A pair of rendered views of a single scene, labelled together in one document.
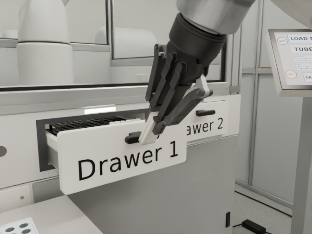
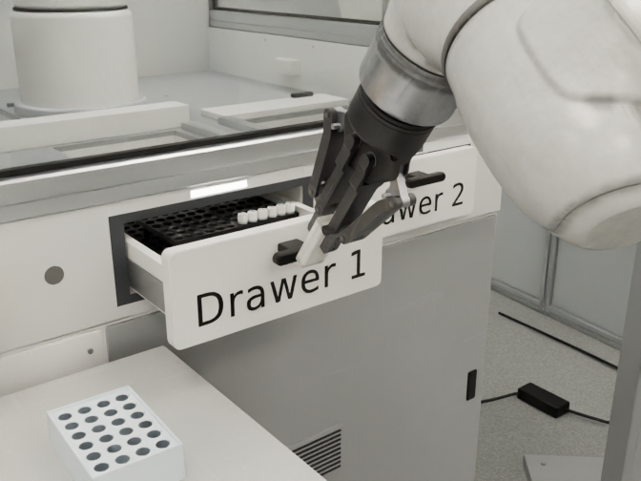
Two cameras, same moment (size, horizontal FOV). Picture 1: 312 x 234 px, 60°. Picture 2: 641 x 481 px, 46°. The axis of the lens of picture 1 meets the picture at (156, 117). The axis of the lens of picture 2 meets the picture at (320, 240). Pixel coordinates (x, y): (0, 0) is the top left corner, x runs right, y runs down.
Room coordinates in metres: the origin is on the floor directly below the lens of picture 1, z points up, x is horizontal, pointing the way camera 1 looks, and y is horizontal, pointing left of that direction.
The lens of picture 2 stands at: (-0.27, 0.01, 1.20)
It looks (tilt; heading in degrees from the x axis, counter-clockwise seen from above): 20 degrees down; 0
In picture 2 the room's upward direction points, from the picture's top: straight up
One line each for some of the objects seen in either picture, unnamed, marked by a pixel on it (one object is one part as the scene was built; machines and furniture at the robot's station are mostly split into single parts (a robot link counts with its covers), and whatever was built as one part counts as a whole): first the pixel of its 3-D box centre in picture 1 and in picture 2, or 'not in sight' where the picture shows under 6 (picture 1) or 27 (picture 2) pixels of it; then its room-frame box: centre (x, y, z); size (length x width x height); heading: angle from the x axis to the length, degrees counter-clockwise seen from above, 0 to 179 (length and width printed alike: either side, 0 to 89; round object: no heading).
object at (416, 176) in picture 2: (203, 112); (420, 177); (0.80, -0.14, 0.91); 0.07 x 0.04 x 0.01; 127
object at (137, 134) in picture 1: (139, 136); (296, 249); (0.51, 0.03, 0.91); 0.07 x 0.04 x 0.01; 127
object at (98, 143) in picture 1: (132, 149); (282, 268); (0.53, 0.05, 0.87); 0.29 x 0.02 x 0.11; 127
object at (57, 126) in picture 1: (90, 133); (197, 227); (0.69, 0.17, 0.87); 0.22 x 0.18 x 0.06; 37
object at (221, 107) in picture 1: (196, 121); (405, 195); (0.82, -0.12, 0.87); 0.29 x 0.02 x 0.11; 127
